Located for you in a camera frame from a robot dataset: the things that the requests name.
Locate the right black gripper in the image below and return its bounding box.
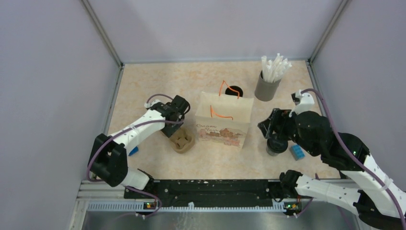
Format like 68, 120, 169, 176
257, 107, 317, 156

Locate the black cup lid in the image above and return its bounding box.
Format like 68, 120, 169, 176
266, 138, 288, 152

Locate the single black coffee cup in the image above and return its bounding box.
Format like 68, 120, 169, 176
266, 148, 283, 156

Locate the beige paper takeout bag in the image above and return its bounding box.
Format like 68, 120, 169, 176
195, 81, 254, 149

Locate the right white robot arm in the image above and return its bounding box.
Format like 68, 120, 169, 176
258, 108, 406, 230

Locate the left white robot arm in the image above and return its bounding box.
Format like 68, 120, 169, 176
87, 94, 191, 198

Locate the brown pulp cup carrier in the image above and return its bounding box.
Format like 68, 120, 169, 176
168, 127, 195, 154

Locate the grey cylindrical straw holder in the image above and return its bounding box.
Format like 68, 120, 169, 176
254, 71, 281, 102

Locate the blue toy block right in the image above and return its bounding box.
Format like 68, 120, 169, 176
290, 145, 305, 161

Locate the blue toy block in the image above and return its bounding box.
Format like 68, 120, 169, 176
290, 145, 305, 161
128, 146, 139, 156

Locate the bundle of white straws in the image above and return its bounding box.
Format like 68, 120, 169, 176
261, 53, 292, 83

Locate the blue toy block left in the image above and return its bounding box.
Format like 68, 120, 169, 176
128, 146, 139, 156

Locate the stack of black cups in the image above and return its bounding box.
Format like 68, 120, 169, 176
225, 85, 243, 97

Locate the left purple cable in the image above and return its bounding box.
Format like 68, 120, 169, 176
85, 93, 191, 183

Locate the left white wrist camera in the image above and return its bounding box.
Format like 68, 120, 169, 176
144, 99, 161, 110

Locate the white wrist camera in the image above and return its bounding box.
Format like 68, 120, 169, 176
144, 99, 161, 110
289, 90, 315, 117

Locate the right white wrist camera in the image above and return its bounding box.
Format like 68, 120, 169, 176
289, 90, 315, 117

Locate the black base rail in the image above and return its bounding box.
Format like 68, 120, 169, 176
148, 179, 286, 208

